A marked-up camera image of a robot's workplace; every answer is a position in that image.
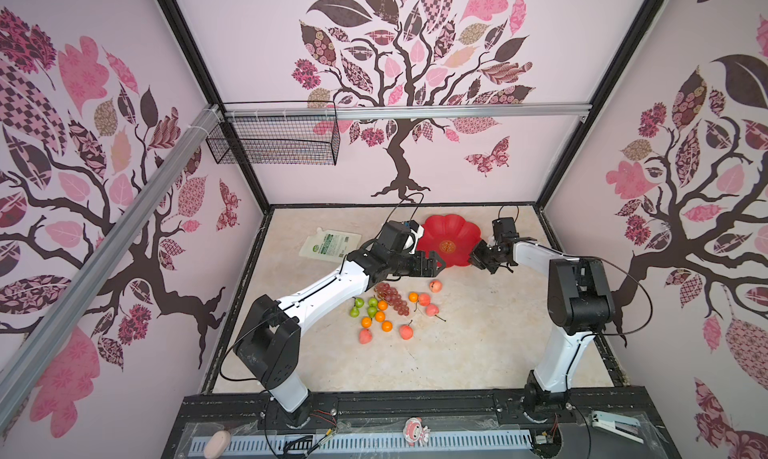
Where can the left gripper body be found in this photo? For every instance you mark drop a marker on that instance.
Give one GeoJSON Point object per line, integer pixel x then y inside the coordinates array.
{"type": "Point", "coordinates": [400, 264]}

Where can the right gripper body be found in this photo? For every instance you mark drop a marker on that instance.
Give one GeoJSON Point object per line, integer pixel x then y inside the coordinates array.
{"type": "Point", "coordinates": [493, 248]}

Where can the red flower fruit bowl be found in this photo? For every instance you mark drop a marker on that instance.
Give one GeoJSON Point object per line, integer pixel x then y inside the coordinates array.
{"type": "Point", "coordinates": [452, 237]}

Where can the purple grape bunch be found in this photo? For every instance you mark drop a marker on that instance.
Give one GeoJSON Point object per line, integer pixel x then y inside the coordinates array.
{"type": "Point", "coordinates": [387, 294]}

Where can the peach with stem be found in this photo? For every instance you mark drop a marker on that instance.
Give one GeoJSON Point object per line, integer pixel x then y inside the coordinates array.
{"type": "Point", "coordinates": [433, 310]}

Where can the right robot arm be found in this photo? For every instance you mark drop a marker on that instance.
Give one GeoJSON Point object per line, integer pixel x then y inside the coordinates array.
{"type": "Point", "coordinates": [579, 304]}

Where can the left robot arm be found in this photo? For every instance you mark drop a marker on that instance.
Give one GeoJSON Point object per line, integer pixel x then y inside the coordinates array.
{"type": "Point", "coordinates": [268, 343]}

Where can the white green refill pouch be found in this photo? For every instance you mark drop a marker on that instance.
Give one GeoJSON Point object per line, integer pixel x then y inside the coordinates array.
{"type": "Point", "coordinates": [329, 245]}

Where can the pink cartoon figure sticker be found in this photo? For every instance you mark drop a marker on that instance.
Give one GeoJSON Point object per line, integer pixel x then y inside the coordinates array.
{"type": "Point", "coordinates": [415, 432]}

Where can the white stapler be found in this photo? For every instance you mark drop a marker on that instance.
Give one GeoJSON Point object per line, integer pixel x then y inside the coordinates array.
{"type": "Point", "coordinates": [619, 425]}

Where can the pink oval soap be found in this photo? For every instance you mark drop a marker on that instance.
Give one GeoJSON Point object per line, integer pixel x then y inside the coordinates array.
{"type": "Point", "coordinates": [217, 445]}

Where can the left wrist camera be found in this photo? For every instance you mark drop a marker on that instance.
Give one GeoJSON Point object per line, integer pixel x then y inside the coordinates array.
{"type": "Point", "coordinates": [414, 234]}

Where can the black wire basket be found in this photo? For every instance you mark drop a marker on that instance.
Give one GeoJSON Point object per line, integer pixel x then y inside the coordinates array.
{"type": "Point", "coordinates": [277, 133]}

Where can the aluminium rail back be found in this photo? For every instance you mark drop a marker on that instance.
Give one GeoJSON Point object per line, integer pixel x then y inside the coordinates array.
{"type": "Point", "coordinates": [417, 112]}

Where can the white vented cable duct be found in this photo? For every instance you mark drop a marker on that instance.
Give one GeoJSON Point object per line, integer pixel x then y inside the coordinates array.
{"type": "Point", "coordinates": [358, 444]}

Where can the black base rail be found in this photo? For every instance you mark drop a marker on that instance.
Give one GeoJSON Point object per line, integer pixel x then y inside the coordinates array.
{"type": "Point", "coordinates": [564, 432]}

